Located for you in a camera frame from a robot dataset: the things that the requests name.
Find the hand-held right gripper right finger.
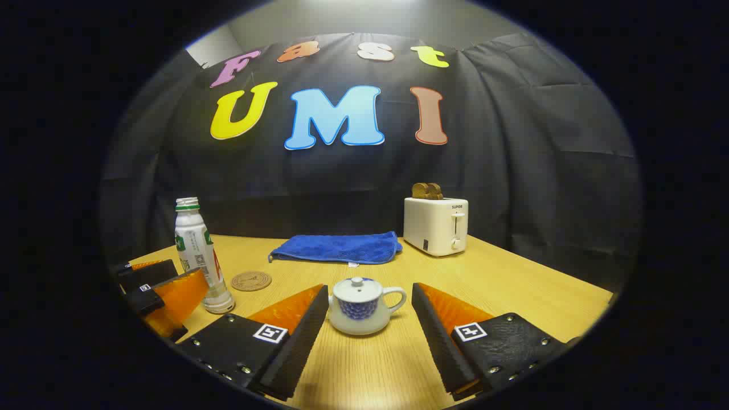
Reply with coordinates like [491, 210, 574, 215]
[411, 282, 570, 401]

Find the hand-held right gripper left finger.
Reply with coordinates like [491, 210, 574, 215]
[177, 284, 330, 401]

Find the white green label water bottle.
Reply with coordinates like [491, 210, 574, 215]
[174, 197, 235, 314]

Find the white blue patterned teacup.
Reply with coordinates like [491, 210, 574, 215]
[328, 285, 408, 336]

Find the round brown coaster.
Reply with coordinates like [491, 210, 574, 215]
[231, 271, 272, 292]

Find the blue folded towel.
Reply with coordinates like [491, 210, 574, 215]
[268, 231, 403, 265]

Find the white toaster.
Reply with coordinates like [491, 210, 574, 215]
[403, 197, 469, 257]

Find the black backdrop cloth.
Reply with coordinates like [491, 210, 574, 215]
[100, 31, 644, 294]

